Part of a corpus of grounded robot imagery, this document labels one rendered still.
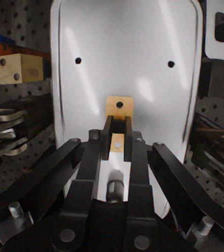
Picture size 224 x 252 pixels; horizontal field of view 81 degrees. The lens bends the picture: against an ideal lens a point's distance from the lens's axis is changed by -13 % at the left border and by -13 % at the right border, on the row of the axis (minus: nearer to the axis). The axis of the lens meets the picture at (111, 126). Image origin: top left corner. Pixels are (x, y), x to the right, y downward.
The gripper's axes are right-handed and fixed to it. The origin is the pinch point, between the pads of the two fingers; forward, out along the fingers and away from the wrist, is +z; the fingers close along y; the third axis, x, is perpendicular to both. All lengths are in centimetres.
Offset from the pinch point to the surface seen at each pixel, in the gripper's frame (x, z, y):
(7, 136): -0.2, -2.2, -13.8
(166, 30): 13.5, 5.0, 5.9
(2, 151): -1.3, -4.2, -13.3
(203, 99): 0.7, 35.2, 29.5
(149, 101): 3.5, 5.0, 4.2
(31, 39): 20, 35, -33
